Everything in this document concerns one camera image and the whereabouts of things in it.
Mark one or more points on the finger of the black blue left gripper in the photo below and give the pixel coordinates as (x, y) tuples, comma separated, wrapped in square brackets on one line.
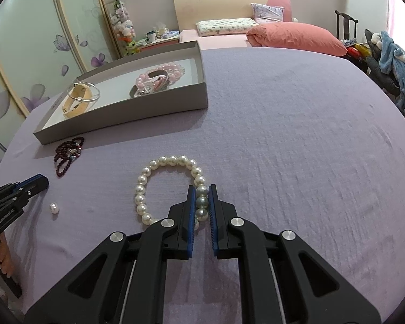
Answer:
[(25, 190)]

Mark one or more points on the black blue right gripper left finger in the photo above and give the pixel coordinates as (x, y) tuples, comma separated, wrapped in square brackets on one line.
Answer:
[(123, 279)]

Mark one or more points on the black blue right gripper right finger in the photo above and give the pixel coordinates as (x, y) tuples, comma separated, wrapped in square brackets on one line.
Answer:
[(282, 279)]

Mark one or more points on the single pearl earring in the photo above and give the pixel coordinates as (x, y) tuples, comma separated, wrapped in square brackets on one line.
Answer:
[(54, 208)]

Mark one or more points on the person's left hand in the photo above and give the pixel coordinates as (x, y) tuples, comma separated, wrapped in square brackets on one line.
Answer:
[(7, 266)]

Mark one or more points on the thin silver bangle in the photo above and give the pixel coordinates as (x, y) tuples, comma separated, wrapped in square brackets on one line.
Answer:
[(83, 92)]

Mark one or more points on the lilac bed cover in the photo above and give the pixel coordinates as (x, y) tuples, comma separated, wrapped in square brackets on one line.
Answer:
[(294, 140)]

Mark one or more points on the floral sliding wardrobe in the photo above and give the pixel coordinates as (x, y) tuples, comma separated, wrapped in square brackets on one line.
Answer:
[(45, 45)]

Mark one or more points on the grey open bangle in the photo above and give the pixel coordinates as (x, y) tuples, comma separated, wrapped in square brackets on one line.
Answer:
[(154, 81)]

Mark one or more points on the grey cardboard tray box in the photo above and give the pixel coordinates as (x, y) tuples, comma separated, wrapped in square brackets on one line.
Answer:
[(187, 91)]

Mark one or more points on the plush toy column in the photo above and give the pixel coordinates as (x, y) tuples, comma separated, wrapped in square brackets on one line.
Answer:
[(122, 27)]

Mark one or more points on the pink white nightstand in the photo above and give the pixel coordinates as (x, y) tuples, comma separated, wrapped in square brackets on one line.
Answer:
[(160, 43)]

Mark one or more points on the folded coral duvet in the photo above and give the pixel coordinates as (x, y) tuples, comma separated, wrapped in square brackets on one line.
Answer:
[(297, 36)]

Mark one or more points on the pink bed sheet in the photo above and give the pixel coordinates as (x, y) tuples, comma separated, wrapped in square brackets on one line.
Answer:
[(215, 41)]

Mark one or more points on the blue plush garment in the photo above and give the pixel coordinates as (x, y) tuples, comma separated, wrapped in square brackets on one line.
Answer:
[(392, 59)]

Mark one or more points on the beige pink headboard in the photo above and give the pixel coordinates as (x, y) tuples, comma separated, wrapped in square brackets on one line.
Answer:
[(189, 12)]

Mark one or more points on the patterned white pillow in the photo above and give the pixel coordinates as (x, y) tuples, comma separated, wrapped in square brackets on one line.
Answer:
[(224, 26)]

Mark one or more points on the lilac floral pillow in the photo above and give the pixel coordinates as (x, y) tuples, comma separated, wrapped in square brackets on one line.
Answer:
[(267, 14)]

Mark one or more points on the dark wooden chair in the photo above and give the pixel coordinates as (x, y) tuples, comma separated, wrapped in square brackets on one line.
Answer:
[(346, 28)]

